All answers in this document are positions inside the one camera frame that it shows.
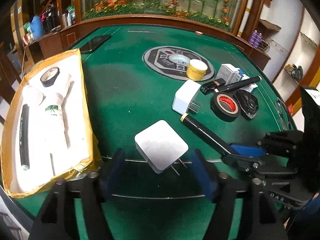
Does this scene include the long black stick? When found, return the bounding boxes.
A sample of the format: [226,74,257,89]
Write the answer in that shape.
[180,113,236,155]

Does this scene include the white square power adapter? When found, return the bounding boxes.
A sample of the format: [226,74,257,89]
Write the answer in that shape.
[134,120,189,174]

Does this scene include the black round plastic cap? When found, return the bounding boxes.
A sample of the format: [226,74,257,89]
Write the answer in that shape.
[233,89,259,120]

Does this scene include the black tape roll red core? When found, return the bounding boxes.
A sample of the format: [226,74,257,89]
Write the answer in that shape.
[210,93,240,122]

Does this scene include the white tube green print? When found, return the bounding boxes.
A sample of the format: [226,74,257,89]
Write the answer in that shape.
[44,93,68,153]

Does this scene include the black marker pen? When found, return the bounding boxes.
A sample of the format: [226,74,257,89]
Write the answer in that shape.
[214,76,261,93]

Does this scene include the black gold lipstick tube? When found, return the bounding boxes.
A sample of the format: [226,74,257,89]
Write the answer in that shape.
[200,78,226,95]

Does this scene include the yellow cardboard tray box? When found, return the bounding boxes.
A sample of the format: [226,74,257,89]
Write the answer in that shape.
[1,49,103,198]

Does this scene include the white blue carton box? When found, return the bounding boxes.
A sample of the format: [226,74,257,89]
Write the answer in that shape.
[215,63,250,85]

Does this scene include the white charger with prongs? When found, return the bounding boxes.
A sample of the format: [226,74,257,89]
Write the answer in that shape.
[172,80,201,115]

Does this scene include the black cylinder in tray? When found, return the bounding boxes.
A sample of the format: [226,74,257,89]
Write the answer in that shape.
[19,104,30,171]

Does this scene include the purple bottles on shelf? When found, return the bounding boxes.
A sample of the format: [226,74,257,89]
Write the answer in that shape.
[249,30,262,48]

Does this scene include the small black tape roll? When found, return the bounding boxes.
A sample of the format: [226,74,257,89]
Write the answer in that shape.
[40,67,60,87]

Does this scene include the round table control panel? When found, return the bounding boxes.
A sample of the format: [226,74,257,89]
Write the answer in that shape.
[143,46,215,81]

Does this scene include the small red white chip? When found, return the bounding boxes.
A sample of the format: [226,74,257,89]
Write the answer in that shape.
[195,31,203,36]

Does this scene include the black smartphone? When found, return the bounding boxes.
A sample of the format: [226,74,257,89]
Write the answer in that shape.
[80,35,112,54]

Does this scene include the black thermos flask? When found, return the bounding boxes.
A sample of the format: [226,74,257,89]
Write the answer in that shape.
[42,4,60,33]

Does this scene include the blue thermos jug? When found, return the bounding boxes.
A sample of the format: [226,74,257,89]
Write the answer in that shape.
[30,15,44,40]

